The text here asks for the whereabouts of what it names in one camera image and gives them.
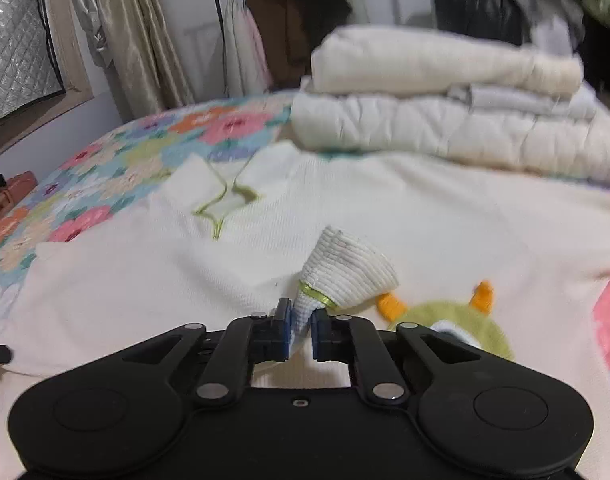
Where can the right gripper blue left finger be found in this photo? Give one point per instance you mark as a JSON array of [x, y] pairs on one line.
[[246, 342]]

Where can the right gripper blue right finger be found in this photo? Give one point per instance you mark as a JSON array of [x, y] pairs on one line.
[[357, 343]]

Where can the cream button pajama top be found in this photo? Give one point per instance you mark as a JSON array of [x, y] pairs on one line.
[[188, 253]]

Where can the black clothes rack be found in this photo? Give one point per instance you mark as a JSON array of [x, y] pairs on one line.
[[239, 68]]

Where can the red brown slatted crate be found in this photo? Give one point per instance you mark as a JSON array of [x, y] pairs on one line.
[[16, 189]]

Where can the floral quilted bedspread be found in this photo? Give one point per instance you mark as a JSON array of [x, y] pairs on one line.
[[340, 274]]

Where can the cream folded garment on top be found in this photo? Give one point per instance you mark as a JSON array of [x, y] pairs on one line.
[[405, 61]]

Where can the beige curtain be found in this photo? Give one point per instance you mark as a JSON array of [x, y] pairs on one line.
[[132, 37]]

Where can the cream quilted folded jacket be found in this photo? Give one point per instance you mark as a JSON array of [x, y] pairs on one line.
[[447, 128]]

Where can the silver quilted window cover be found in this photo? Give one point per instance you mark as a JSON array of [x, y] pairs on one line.
[[29, 70]]

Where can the grey folded garment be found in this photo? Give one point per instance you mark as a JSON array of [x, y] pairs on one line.
[[583, 105]]

